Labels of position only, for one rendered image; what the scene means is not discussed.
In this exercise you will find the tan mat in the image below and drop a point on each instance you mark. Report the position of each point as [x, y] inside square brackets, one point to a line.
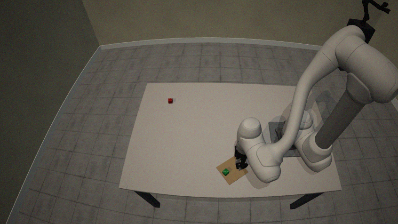
[234, 174]

